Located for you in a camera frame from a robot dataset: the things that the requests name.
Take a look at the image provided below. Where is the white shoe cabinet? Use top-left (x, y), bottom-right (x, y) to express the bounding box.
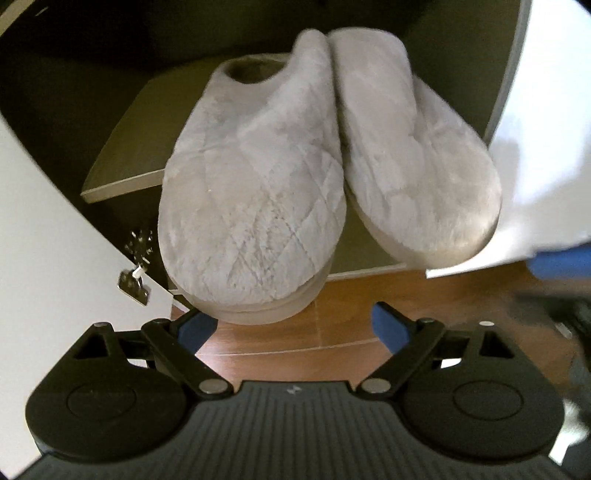
top-left (0, 0), bottom-right (591, 321)

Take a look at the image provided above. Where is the grey plush slipper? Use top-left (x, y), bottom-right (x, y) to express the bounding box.
top-left (157, 30), bottom-right (348, 325)
top-left (325, 27), bottom-right (504, 267)

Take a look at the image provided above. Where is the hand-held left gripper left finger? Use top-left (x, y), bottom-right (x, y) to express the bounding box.
top-left (76, 311), bottom-right (234, 400)

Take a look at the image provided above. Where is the metal door hinge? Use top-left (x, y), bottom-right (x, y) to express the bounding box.
top-left (117, 258), bottom-right (153, 306)

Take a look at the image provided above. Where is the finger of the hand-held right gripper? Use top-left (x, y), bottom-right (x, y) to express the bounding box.
top-left (508, 247), bottom-right (591, 341)

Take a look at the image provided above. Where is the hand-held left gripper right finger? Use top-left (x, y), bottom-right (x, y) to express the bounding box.
top-left (360, 302), bottom-right (514, 400)

